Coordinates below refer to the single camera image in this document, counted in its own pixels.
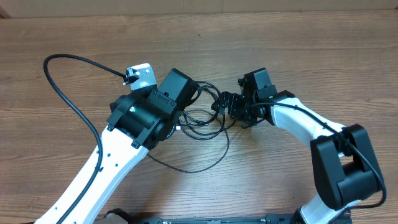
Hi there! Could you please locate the right camera black cable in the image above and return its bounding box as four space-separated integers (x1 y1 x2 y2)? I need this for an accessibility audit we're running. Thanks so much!
241 101 387 210

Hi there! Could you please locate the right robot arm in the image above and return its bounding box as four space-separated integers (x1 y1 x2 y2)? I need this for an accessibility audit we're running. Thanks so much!
211 68 386 223

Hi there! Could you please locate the black USB-A cable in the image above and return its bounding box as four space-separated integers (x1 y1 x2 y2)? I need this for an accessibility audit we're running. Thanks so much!
146 80 239 174

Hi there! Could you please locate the black USB-C cable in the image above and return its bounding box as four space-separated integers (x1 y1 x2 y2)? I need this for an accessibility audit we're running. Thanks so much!
175 86 228 141

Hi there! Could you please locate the left camera black cable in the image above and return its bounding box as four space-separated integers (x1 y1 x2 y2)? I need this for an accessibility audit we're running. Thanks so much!
42 54 139 224

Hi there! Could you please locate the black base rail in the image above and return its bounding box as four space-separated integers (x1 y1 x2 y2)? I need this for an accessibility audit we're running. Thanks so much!
102 207 354 224

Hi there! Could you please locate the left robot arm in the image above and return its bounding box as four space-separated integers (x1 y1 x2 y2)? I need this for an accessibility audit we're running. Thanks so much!
36 63 198 223

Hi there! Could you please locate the camera black cable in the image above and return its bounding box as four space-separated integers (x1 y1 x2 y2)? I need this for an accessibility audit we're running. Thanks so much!
42 54 139 224
241 101 387 210

